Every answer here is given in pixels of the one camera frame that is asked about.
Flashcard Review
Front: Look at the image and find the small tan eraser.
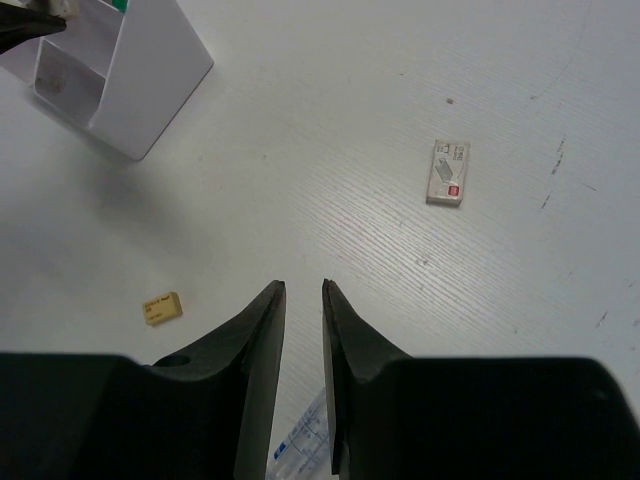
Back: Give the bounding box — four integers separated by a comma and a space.
142, 291, 183, 326

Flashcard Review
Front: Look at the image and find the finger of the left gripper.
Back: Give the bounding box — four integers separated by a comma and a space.
1, 1, 66, 54

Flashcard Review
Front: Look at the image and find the green capped pen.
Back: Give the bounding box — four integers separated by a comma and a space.
111, 0, 128, 13

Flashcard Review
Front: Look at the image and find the grey eraser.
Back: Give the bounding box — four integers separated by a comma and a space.
41, 0, 79, 20

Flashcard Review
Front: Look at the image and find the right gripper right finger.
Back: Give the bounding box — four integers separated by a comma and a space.
322, 280, 639, 479

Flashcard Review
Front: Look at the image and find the clear glue bottle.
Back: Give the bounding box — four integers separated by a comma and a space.
265, 389, 330, 480

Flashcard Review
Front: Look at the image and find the white boxed eraser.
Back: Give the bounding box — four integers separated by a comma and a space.
426, 140, 470, 207

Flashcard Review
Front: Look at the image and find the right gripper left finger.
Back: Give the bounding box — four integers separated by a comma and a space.
1, 281, 286, 479

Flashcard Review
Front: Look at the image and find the right white organizer box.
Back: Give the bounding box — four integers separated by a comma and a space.
0, 0, 216, 163

